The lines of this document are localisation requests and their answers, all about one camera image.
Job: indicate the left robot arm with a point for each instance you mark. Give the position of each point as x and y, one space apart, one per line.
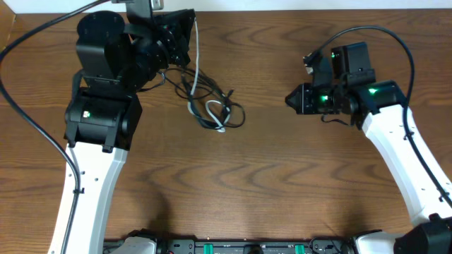
119 56

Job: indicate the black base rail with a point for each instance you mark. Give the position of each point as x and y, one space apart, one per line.
322 245

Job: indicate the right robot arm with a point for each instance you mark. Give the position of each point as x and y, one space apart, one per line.
346 83

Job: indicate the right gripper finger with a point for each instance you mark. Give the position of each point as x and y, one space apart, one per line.
296 106
296 96

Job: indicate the cardboard box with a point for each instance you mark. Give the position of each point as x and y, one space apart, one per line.
7 19

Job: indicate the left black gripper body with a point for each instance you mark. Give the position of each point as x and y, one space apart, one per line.
180 32

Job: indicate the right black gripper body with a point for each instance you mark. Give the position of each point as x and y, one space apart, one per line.
306 99

